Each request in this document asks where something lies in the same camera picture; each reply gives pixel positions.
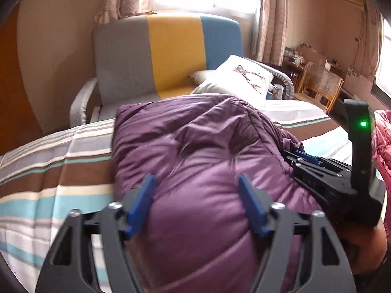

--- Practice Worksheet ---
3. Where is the purple quilted down jacket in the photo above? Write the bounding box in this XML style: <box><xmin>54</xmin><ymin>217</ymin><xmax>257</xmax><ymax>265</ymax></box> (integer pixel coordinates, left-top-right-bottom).
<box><xmin>111</xmin><ymin>94</ymin><xmax>319</xmax><ymax>292</ymax></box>

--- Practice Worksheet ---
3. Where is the person's right hand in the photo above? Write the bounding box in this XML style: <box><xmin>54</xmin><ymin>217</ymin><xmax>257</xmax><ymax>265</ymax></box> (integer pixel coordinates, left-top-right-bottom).
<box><xmin>336</xmin><ymin>219</ymin><xmax>388</xmax><ymax>274</ymax></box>

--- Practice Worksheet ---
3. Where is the pink garment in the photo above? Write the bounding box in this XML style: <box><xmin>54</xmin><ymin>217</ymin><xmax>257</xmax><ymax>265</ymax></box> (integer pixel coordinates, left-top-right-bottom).
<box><xmin>374</xmin><ymin>110</ymin><xmax>391</xmax><ymax>188</ymax></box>

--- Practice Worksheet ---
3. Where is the wooden rattan chair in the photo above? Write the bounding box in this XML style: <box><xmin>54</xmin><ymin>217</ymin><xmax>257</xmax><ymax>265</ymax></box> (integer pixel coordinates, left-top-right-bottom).
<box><xmin>293</xmin><ymin>62</ymin><xmax>343</xmax><ymax>114</ymax></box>

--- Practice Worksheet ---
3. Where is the striped bed sheet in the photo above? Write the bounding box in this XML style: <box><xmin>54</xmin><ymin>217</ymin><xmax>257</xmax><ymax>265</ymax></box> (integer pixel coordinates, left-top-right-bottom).
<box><xmin>1</xmin><ymin>101</ymin><xmax>351</xmax><ymax>292</ymax></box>

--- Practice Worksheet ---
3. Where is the cluttered wooden desk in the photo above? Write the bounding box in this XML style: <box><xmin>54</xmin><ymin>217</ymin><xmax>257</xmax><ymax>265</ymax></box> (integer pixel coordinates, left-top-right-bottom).
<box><xmin>282</xmin><ymin>45</ymin><xmax>374</xmax><ymax>102</ymax></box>

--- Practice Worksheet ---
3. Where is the white embroidered pillow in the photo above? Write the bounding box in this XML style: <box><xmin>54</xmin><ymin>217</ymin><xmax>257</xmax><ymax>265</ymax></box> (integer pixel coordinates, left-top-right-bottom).
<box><xmin>189</xmin><ymin>55</ymin><xmax>274</xmax><ymax>101</ymax></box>

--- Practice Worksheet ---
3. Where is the orange wooden wardrobe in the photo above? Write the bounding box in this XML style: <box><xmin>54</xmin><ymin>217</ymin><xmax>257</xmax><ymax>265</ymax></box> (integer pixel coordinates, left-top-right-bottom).
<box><xmin>0</xmin><ymin>7</ymin><xmax>43</xmax><ymax>154</ymax></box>

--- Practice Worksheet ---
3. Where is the pink patterned curtain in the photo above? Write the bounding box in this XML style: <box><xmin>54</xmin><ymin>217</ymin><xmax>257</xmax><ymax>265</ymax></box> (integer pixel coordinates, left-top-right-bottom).
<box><xmin>94</xmin><ymin>0</ymin><xmax>291</xmax><ymax>66</ymax></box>

